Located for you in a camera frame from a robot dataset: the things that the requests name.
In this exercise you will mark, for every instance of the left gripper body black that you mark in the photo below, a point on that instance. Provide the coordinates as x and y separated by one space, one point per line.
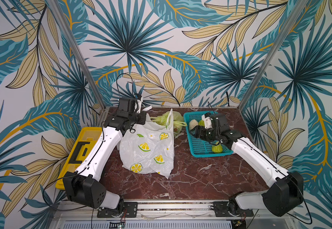
138 118

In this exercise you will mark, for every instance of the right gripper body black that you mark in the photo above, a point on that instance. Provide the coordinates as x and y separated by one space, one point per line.
201 133

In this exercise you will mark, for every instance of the white pear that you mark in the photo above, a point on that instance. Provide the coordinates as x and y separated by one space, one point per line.
192 124

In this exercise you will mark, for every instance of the white lemon print plastic bags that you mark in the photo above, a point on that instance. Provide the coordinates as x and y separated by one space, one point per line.
150 149

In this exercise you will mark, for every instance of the green avocado print plastic bag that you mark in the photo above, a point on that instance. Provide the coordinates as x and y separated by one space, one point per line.
177 119

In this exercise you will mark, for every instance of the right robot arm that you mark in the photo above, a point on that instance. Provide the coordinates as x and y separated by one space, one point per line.
285 189

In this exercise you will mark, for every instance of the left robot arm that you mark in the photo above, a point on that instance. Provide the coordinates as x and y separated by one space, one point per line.
82 186

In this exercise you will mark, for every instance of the green pear basket right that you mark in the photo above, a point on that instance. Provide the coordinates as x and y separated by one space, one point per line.
217 149

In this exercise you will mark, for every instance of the teal plastic basket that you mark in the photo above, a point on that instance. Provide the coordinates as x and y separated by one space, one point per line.
201 140

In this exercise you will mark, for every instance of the yellow plastic toolbox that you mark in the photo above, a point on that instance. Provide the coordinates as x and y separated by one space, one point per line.
85 142

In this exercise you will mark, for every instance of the left metal corner post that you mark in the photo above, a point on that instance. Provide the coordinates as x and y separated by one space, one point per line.
61 20

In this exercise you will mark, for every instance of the metal corner post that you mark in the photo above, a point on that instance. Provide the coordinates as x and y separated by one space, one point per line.
296 11
61 20

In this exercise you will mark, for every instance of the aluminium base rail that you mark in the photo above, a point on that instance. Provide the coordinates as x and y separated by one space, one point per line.
167 214

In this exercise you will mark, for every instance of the right metal corner post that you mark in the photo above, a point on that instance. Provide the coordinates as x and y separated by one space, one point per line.
296 11

